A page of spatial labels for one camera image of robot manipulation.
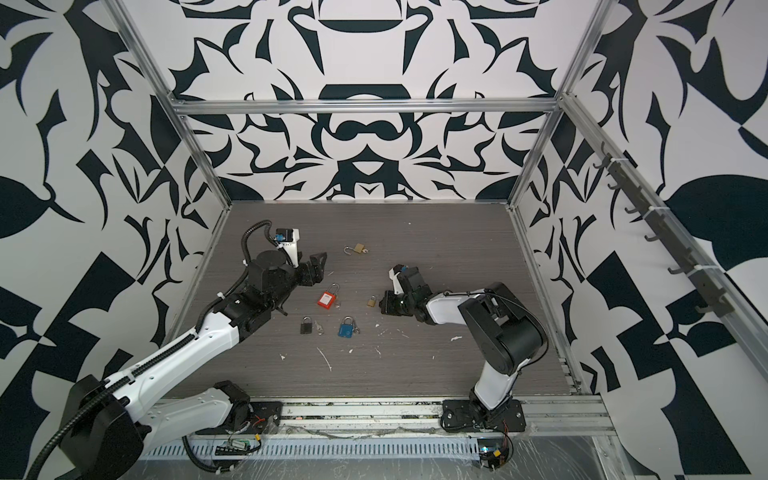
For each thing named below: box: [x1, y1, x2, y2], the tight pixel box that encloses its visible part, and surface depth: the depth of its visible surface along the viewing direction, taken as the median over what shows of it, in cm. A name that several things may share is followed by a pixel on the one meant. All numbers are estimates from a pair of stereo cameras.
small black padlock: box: [300, 316, 313, 334], surface depth 91 cm
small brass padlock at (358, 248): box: [343, 243, 369, 256], surface depth 107 cm
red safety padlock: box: [317, 282, 341, 310], surface depth 95 cm
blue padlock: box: [337, 316, 360, 339], surface depth 91 cm
